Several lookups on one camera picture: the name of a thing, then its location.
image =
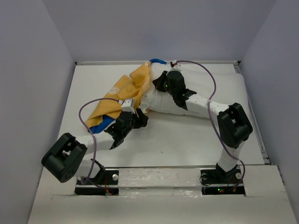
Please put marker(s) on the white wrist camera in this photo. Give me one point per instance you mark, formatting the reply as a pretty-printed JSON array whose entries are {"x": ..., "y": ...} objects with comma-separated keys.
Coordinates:
[
  {"x": 175, "y": 66},
  {"x": 127, "y": 105}
]

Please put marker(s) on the yellow blue pillowcase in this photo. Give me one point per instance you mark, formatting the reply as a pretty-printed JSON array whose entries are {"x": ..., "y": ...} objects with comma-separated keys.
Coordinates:
[{"x": 133, "y": 86}]

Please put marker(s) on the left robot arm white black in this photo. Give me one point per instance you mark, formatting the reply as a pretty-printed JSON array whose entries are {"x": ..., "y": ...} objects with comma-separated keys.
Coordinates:
[{"x": 66, "y": 158}]

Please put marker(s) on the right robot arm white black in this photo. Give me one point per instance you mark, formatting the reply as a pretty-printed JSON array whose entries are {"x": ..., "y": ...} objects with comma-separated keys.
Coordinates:
[{"x": 230, "y": 122}]

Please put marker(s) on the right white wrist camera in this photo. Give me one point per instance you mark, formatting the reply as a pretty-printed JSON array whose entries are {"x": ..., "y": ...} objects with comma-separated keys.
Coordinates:
[{"x": 175, "y": 66}]

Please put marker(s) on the aluminium frame rail right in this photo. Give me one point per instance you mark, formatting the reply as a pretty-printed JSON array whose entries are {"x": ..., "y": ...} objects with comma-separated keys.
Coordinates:
[{"x": 253, "y": 151}]

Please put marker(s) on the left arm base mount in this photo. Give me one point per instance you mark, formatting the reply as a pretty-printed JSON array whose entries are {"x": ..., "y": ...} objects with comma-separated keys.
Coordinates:
[{"x": 105, "y": 183}]

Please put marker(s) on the aluminium frame rail back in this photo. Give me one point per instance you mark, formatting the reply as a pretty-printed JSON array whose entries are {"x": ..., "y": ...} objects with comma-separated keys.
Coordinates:
[{"x": 234, "y": 62}]

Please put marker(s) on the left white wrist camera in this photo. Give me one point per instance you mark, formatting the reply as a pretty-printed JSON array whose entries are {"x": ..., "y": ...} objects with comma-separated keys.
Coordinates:
[{"x": 127, "y": 105}]

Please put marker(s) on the white pillow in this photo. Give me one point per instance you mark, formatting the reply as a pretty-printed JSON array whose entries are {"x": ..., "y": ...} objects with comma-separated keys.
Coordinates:
[{"x": 230, "y": 88}]

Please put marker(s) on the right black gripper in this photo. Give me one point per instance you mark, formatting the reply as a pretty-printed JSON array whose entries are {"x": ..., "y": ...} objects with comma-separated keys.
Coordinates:
[{"x": 160, "y": 81}]

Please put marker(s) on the aluminium frame rail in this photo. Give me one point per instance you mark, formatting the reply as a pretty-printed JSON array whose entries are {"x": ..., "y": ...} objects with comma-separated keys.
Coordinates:
[
  {"x": 234, "y": 62},
  {"x": 253, "y": 151}
]

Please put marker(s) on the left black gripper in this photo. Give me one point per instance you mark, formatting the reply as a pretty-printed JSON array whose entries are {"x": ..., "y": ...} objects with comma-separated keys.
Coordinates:
[{"x": 142, "y": 119}]

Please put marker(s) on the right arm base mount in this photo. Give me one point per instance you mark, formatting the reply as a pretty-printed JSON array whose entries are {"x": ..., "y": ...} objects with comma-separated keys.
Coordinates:
[{"x": 217, "y": 182}]

